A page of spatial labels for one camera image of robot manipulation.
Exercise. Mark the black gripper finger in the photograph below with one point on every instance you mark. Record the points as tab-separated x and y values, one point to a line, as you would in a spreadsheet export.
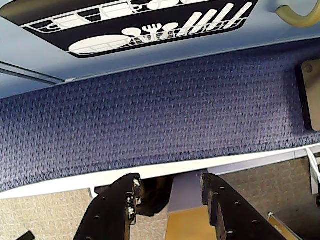
110	210
232	215

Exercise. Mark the tan wooden block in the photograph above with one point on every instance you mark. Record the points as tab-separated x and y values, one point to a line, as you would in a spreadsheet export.
187	225

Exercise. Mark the small black bar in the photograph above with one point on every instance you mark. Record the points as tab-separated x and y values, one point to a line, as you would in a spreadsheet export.
25	236

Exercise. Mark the tan flat board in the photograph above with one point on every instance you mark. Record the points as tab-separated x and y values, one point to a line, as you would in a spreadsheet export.
312	95

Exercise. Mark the blue toy kitchen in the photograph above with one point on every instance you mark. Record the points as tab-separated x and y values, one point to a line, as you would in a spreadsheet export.
225	45

